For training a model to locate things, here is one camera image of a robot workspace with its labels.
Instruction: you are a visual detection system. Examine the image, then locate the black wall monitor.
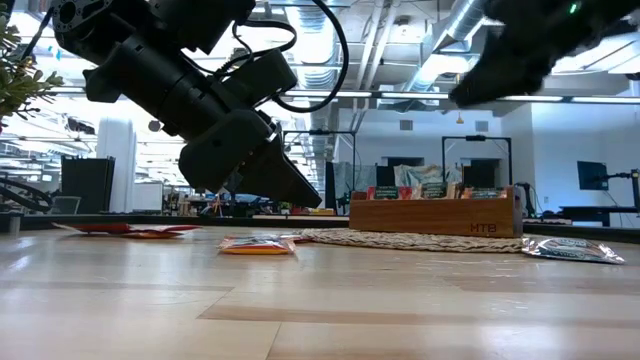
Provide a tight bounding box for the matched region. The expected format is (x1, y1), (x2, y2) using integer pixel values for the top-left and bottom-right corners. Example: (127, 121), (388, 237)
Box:
(577, 160), (610, 192)

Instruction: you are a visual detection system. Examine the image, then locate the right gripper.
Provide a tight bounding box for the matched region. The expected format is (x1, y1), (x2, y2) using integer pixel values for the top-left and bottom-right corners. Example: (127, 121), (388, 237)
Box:
(449, 2), (564, 109)

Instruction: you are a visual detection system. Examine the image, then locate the white building column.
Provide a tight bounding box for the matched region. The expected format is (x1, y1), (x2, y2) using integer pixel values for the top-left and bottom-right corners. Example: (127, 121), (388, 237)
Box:
(96, 117), (139, 214)

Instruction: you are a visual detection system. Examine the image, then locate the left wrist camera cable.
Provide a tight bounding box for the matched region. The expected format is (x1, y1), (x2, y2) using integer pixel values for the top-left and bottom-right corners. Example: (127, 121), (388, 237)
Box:
(179, 0), (350, 115)

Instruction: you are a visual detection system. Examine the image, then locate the pale patterned cloth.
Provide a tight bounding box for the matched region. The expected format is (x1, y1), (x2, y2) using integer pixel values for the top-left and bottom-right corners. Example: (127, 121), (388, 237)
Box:
(393, 164), (464, 186)

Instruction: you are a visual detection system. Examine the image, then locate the red tea packet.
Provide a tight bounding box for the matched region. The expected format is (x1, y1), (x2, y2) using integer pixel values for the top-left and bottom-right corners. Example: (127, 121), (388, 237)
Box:
(217, 233), (312, 256)
(52, 222), (135, 235)
(119, 224), (202, 241)
(367, 185), (415, 201)

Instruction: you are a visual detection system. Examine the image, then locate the black desk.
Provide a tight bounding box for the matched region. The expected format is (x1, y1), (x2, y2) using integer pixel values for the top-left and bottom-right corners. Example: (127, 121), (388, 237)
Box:
(558, 204), (637, 227)

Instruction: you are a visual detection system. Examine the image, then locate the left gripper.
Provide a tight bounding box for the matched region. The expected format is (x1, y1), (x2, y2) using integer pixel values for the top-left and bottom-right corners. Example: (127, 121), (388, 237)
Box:
(178, 109), (324, 209)

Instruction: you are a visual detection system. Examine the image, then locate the black metal frame stand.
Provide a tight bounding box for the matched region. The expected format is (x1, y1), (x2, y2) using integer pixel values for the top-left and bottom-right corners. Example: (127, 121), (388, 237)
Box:
(441, 134), (513, 200)

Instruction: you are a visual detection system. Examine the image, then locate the black aluminium table frame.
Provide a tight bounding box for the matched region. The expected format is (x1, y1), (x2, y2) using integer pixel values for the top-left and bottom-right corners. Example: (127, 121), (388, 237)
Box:
(0, 212), (640, 245)

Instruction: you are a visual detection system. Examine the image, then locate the black partition panel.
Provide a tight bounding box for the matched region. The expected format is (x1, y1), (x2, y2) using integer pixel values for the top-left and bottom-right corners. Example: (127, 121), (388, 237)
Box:
(60, 156), (116, 215)

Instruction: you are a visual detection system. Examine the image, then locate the orange tea packet silver back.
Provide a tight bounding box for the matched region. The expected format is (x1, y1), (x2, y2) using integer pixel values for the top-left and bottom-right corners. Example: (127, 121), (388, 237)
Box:
(521, 236), (626, 265)

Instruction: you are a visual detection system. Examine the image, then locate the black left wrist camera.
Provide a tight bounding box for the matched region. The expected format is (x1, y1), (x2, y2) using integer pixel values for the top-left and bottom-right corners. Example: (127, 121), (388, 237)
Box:
(222, 48), (300, 110)

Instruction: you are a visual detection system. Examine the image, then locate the silver ribbed air duct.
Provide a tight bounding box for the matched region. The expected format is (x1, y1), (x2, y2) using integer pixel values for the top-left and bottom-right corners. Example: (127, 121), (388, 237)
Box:
(284, 0), (346, 191)
(409, 0), (489, 94)

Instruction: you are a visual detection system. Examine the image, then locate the potted green plant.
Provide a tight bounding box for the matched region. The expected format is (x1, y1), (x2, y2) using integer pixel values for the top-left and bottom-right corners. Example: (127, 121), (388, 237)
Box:
(0, 14), (65, 121)

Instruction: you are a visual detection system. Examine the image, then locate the round woven placemat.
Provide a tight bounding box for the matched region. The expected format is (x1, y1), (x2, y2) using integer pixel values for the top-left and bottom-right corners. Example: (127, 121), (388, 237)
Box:
(299, 228), (529, 254)

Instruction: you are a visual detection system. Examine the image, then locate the wooden tea box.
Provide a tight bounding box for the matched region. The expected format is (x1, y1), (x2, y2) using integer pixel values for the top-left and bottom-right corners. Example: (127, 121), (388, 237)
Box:
(348, 185), (524, 239)

